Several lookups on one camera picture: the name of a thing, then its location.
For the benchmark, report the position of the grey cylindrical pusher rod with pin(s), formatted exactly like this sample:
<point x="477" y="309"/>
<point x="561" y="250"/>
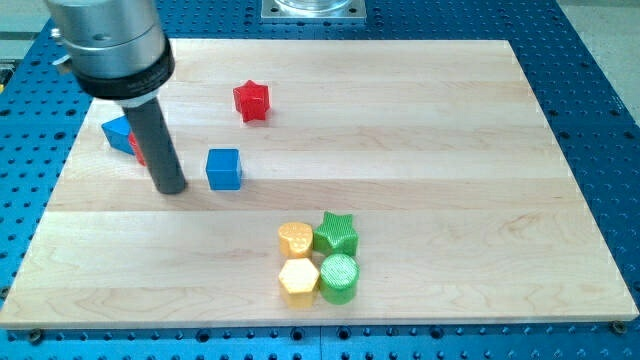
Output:
<point x="154" y="141"/>

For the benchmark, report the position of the red circle block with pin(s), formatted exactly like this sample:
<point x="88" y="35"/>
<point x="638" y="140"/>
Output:
<point x="136" y="149"/>

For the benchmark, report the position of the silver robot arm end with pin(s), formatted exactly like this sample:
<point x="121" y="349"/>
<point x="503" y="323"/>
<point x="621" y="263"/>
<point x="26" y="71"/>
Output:
<point x="116" y="49"/>

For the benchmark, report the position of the blue cube block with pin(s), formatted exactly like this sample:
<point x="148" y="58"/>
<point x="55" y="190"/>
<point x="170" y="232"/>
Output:
<point x="223" y="169"/>

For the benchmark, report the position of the light wooden board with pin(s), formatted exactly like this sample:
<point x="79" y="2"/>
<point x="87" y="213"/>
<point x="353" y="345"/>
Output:
<point x="466" y="208"/>

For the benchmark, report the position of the green star block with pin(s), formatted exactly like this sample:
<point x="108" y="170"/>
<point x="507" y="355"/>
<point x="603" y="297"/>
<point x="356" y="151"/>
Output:
<point x="336" y="235"/>

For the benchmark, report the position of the yellow heart block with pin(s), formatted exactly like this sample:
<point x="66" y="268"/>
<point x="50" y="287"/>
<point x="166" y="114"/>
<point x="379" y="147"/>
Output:
<point x="295" y="240"/>

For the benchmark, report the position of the green cylinder block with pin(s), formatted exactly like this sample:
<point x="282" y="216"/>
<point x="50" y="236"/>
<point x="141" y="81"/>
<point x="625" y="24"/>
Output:
<point x="339" y="275"/>

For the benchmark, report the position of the yellow hexagon block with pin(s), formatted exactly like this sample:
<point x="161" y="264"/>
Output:
<point x="298" y="280"/>

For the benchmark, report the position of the red star block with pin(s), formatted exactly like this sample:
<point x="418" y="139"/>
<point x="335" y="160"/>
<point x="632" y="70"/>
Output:
<point x="252" y="101"/>

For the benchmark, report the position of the blue angular block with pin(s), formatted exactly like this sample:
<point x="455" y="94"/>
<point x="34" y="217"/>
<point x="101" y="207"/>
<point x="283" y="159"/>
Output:
<point x="117" y="132"/>

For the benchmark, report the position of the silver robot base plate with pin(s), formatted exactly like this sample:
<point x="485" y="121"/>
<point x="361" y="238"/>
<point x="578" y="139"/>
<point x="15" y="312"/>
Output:
<point x="300" y="10"/>

